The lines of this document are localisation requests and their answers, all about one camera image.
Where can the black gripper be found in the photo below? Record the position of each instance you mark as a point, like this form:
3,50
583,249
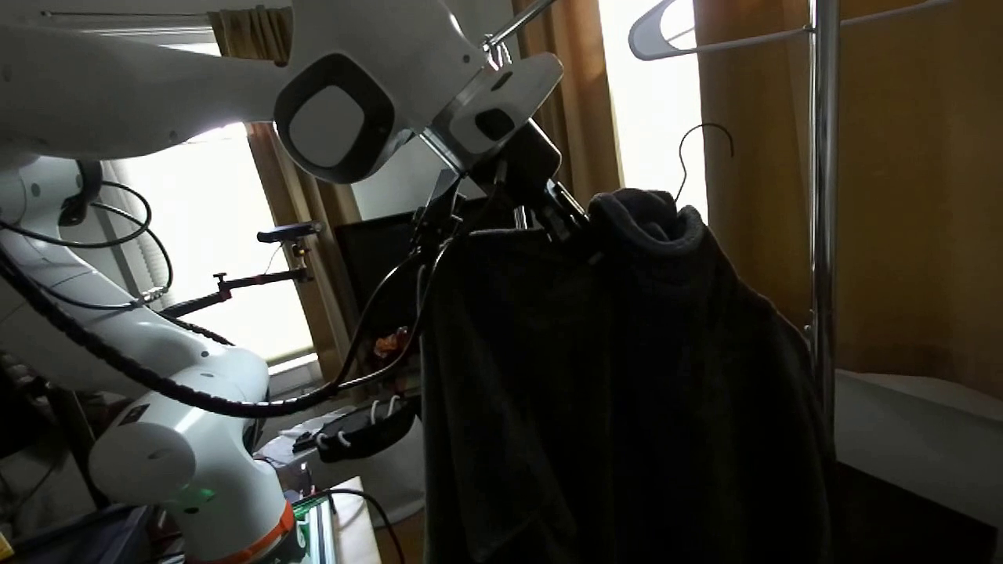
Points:
532,162

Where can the dark plush robe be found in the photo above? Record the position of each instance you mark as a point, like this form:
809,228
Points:
627,395

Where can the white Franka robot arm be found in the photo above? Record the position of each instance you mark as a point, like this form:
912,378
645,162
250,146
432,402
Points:
159,95

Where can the narrow mustard curtain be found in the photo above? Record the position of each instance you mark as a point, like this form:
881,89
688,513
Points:
315,271
581,95

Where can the bright window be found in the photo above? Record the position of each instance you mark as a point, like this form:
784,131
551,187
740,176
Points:
652,106
209,240

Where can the orange toy figure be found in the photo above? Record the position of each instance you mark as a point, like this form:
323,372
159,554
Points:
390,343

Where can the white plastic hanger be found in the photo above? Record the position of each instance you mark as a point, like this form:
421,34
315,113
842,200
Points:
670,43

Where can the black item with white stripes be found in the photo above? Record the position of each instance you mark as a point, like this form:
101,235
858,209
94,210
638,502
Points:
366,428

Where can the wide mustard curtain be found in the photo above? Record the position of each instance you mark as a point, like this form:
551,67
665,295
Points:
919,190

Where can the green lit electronics box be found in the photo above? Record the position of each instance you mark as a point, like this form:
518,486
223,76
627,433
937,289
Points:
310,528

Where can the black stereo camera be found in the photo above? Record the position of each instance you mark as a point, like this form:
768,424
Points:
291,229

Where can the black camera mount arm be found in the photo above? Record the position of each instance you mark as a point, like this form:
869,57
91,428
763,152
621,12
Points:
238,283

